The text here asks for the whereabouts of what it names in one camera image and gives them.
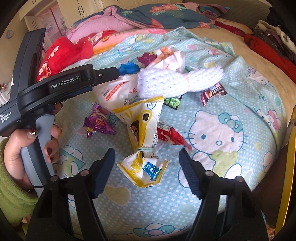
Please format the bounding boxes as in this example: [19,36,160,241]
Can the white red-printed plastic bag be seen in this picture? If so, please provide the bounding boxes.
[93,47,185,111]

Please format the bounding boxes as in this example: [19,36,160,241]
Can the brown chocolate bar wrapper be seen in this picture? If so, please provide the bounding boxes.
[200,83,227,106]

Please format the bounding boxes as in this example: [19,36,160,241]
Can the person's left hand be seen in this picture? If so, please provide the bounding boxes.
[4,125,62,191]

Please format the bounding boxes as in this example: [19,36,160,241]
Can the blue plastic scrap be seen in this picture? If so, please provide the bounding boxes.
[118,62,140,75]

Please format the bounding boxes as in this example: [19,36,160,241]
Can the light blue Hello Kitty blanket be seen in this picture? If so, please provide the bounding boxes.
[54,27,290,240]

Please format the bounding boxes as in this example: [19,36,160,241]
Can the purple snack wrapper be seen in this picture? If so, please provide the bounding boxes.
[83,102,116,138]

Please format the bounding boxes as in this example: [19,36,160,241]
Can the pink cartoon blanket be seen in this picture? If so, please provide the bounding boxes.
[93,28,167,55]

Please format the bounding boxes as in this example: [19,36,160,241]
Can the red floral quilt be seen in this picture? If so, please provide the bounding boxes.
[36,30,116,82]

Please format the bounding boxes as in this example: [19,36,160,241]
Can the blue and pink floral quilt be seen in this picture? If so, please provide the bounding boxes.
[66,3,220,43]

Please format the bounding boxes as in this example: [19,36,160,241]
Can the white built-in wardrobe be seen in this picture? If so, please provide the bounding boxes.
[18,0,180,27]

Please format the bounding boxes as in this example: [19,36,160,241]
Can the yellow rimmed black trash bin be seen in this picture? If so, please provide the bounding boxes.
[274,126,295,237]

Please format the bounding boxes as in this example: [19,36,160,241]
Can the Hello Kitty sliding door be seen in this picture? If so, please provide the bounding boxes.
[37,2,67,48]

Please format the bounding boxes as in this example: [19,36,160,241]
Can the yellow white plastic bag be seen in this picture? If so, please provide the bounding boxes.
[113,96,169,188]

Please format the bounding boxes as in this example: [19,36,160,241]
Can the striped colourful pillow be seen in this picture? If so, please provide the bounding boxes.
[197,4,231,20]

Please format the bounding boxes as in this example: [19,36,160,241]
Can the green peas snack packet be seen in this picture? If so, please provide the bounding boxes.
[164,95,183,110]

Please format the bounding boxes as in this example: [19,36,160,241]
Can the red folded garment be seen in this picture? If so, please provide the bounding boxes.
[244,34,296,83]

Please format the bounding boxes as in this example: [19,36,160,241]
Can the pile of mixed clothes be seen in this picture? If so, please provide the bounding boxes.
[253,7,295,65]

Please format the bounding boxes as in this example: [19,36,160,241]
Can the white foam net bundle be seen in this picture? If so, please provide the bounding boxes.
[137,67,223,99]

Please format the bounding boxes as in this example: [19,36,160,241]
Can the red plastic bag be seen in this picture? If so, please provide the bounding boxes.
[157,122,192,151]

